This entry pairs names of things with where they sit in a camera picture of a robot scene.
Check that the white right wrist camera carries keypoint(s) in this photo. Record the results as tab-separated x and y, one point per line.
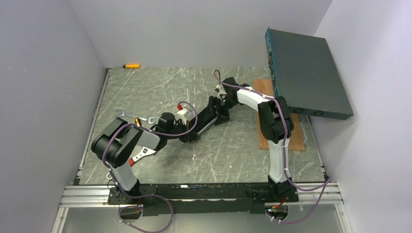
221	93

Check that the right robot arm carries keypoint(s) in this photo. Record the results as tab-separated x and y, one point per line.
275	120

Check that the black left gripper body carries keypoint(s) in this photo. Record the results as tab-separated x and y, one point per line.
190	135

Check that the silver open-end wrench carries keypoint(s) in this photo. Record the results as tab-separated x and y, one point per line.
150	120

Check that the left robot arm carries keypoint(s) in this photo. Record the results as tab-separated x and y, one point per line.
114	145

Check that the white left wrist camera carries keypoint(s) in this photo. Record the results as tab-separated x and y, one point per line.
183	114

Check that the red handled adjustable wrench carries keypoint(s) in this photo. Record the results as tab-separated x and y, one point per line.
143	153

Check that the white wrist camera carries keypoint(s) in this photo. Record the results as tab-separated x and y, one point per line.
183	114
221	93

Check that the dark teal flat box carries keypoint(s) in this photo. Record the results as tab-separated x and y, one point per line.
303	71

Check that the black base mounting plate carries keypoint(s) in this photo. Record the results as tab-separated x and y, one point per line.
196	198

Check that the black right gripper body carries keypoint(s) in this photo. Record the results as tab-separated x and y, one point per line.
220	114

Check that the black grey zippered case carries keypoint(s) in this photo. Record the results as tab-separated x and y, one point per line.
205	119

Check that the aluminium frame rail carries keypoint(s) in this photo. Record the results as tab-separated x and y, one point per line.
96	196

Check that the orange handled tool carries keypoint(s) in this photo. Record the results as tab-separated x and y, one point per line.
131	66

